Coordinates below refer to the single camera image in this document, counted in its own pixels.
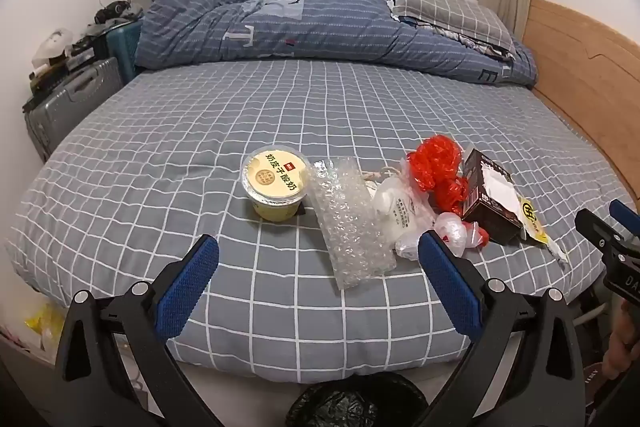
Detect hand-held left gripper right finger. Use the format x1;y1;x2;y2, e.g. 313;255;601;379
417;229;588;427

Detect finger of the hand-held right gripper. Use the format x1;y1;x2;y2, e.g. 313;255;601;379
574;208;640;260
609;199;640;233

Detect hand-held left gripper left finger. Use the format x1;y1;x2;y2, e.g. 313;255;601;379
52;234;221;427

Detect red plastic bag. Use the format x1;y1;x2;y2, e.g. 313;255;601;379
402;134;471;218

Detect yellow yogurt cup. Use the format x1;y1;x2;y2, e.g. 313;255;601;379
240;146;311;223

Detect trash bin with black liner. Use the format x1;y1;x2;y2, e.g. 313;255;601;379
285;372;431;427

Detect person's right hand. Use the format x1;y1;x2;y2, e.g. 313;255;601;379
602;294;640;380

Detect clear crumpled plastic wrapper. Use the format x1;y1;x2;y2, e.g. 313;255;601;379
395;211;490;260

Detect brown cookie box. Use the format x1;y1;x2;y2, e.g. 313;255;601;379
460;149;523;245

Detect yellow and white packet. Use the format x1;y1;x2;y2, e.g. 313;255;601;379
515;194;571;265

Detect white plastic bag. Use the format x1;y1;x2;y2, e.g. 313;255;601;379
370;167;436;255

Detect brown slipper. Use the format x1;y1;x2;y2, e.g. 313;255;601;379
582;359;618;408

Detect clear bubble wrap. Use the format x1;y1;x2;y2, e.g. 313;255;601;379
305;156;398;292

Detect yellow plastic bag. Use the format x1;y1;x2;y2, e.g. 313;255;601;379
25;302;66;350

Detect bed with grey checked sheet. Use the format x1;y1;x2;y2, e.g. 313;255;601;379
5;57;640;383

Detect wooden headboard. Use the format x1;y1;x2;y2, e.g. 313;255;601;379
522;0;640;202

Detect grey suitcase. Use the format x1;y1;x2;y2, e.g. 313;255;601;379
22;57;126;162

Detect teal suitcase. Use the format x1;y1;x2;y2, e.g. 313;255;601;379
92;19;143;82

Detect dark flat boxes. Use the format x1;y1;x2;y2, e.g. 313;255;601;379
25;34;106;102

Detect grey checked pillow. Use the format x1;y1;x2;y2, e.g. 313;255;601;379
385;0;518;58

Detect white moulded plastic item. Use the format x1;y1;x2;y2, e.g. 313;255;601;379
32;28;76;68

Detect blue striped duvet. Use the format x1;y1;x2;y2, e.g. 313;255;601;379
134;0;538;86

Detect dark clutter pile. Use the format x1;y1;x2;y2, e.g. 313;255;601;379
95;0;146;28

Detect white cable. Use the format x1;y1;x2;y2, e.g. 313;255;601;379
572;304;608;325

